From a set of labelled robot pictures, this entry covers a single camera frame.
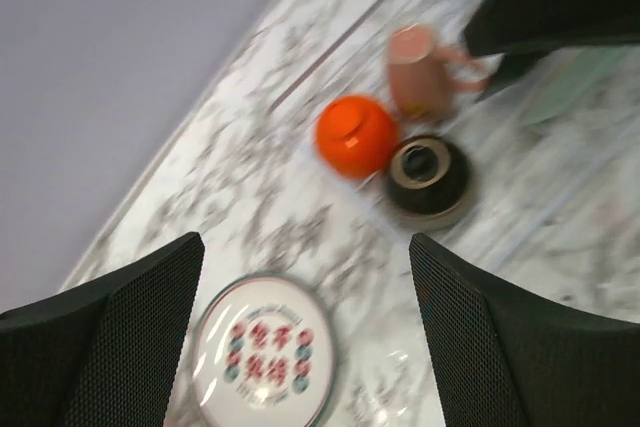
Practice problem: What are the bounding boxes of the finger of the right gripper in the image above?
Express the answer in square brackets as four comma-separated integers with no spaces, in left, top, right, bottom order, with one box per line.
[463,0,639,56]

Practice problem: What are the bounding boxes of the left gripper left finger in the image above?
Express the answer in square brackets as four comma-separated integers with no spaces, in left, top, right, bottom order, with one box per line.
[1,232,204,426]

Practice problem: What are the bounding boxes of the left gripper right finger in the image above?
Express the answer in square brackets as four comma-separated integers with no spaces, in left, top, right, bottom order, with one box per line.
[409,234,639,426]

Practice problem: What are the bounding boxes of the mint floral round plate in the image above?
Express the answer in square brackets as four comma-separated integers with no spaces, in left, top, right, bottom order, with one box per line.
[519,45,639,127]

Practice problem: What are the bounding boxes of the pink floral mug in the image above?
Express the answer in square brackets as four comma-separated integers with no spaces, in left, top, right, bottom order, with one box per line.
[386,24,488,124]

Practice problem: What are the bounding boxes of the white plate red characters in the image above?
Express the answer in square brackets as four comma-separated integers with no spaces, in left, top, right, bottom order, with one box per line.
[188,274,339,426]

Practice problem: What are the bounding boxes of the beige bowl dark rim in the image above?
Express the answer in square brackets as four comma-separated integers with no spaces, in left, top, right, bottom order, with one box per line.
[382,134,479,233]

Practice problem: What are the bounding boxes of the orange bowl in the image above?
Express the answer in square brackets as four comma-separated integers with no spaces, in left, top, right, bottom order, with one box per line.
[313,94,400,180]

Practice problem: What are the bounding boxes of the teal square plate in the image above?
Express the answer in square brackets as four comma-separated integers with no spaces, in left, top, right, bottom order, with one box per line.
[475,50,553,103]

